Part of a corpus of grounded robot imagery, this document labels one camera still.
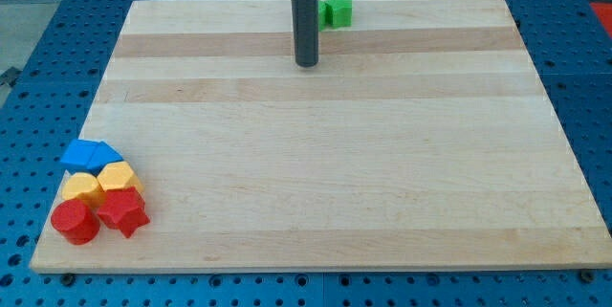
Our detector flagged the blue cube block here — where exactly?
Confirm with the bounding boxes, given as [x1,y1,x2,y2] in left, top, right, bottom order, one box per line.
[60,139,99,173]

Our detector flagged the wooden board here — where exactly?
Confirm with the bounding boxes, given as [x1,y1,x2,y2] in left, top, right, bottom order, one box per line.
[31,0,611,274]

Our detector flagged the green star block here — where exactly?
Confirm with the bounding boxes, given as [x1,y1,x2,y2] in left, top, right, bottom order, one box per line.
[325,0,353,29]

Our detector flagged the green block behind tool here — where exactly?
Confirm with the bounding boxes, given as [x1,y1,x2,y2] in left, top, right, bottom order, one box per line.
[317,0,327,32]

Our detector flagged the yellow hexagon block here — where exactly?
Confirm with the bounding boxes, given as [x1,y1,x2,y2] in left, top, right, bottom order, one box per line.
[97,161,144,194]

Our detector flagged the red star block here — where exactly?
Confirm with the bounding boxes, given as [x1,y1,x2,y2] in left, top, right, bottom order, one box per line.
[97,186,150,238]

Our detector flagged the blue wedge block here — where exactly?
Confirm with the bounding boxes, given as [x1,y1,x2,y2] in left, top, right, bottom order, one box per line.
[86,142,123,175]

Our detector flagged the yellow cylinder block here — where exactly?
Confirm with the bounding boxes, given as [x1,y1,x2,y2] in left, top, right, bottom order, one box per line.
[60,172,106,209]

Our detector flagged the red cylinder block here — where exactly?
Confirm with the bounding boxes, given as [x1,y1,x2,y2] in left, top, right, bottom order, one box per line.
[51,199,100,246]

